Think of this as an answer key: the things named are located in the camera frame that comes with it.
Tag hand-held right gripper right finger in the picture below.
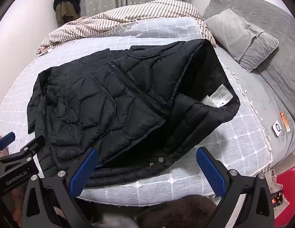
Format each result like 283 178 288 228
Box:
196 147 276 228

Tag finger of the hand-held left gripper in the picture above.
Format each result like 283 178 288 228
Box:
0 132 16 150
19 135 46 158

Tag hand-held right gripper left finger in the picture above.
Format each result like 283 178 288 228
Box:
21 147 100 228

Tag black quilted jacket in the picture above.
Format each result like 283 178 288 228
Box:
27 39 241 188

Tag white grid bed cover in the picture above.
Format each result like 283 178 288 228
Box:
0 17 274 206

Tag brown fuzzy garment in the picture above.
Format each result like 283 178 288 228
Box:
135 194 219 228

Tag black device with red display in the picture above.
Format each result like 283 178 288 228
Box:
269 190 284 207

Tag small white device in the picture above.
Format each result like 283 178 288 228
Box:
272 123 283 138

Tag red plastic object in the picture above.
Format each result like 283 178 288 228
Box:
273 166 295 228

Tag orange label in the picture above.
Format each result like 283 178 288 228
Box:
280 112 291 132

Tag grey bed sheet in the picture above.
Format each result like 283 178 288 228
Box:
215 45 295 169

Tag olive hanging garment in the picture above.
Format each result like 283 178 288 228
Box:
56 2 78 25

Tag grey pillow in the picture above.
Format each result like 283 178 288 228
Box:
204 8 280 74

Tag striped beige blanket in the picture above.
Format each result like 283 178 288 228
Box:
37 0 217 56

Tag grey quilted cover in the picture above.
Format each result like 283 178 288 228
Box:
203 0 295 124

